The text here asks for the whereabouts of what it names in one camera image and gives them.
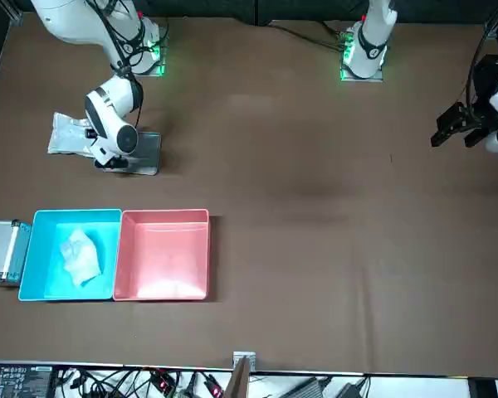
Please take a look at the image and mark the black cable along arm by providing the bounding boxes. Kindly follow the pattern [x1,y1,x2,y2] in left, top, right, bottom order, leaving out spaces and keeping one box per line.
[466,0,498,111]
[89,0,146,125]

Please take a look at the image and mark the black cable to left arm base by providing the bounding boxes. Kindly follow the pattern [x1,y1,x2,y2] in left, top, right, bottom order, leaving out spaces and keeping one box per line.
[268,18,346,53]

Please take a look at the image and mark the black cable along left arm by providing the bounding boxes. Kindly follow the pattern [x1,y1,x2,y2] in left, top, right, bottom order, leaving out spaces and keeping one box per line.
[466,0,498,111]

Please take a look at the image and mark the power strip with red light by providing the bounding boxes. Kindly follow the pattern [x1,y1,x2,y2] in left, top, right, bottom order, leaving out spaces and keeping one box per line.
[148,367,180,393]
[202,374,226,398]

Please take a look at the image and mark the aluminium carrying case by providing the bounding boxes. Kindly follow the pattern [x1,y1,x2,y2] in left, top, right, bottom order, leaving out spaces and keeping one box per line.
[0,219,33,288]

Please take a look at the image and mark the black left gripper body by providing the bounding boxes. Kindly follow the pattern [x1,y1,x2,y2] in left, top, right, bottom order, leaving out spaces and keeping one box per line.
[464,53,498,133]

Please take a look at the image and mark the grey power adapter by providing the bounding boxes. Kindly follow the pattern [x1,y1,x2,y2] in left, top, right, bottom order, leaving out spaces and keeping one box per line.
[285,376,330,398]

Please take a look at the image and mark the small black power adapter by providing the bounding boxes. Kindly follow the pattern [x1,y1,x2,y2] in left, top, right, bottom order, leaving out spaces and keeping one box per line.
[334,381,367,398]

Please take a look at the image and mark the new mask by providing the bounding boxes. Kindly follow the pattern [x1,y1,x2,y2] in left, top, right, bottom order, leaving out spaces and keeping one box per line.
[47,111,99,157]

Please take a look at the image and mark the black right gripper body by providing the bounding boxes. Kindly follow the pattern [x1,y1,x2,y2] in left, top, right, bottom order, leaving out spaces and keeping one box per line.
[94,158,129,172]

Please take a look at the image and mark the black labelled power adapter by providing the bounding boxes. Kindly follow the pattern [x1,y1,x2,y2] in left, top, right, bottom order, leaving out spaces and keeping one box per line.
[0,364,54,398]

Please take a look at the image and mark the silver ribbed metal tray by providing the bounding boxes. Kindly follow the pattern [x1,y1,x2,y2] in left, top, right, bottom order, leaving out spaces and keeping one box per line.
[120,131,163,177]

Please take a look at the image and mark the black cable along right arm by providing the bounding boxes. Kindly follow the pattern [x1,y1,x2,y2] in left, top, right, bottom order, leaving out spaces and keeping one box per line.
[89,0,146,125]

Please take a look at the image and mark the used blue face mask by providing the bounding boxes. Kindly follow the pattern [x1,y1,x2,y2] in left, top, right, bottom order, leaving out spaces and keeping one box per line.
[59,229,105,288]

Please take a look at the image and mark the camera mount post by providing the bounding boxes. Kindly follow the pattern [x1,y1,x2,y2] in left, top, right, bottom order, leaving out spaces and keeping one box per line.
[226,351,257,398]

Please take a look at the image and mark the pink plastic box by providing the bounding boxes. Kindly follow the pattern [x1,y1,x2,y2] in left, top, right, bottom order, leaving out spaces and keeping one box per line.
[112,208,212,303]

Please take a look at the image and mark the blue plastic box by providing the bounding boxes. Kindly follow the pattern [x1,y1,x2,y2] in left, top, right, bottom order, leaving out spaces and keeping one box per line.
[17,208,124,303]

